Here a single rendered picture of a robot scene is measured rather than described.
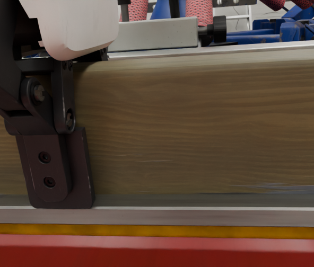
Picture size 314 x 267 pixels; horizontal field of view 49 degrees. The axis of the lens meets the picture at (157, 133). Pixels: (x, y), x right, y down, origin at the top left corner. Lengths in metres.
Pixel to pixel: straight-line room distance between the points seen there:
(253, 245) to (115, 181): 0.09
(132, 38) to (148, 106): 0.30
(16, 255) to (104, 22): 0.14
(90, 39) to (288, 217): 0.12
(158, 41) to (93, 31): 0.29
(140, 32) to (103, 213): 0.31
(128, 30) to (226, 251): 0.32
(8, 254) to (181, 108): 0.13
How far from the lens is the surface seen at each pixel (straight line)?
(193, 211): 0.16
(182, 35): 0.44
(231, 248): 0.21
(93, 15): 0.16
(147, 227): 0.20
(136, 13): 0.66
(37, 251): 0.22
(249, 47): 0.40
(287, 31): 0.81
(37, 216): 0.19
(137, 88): 0.16
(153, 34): 0.45
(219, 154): 0.17
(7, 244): 0.24
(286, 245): 0.21
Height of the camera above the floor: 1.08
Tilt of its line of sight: 19 degrees down
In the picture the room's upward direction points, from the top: 4 degrees counter-clockwise
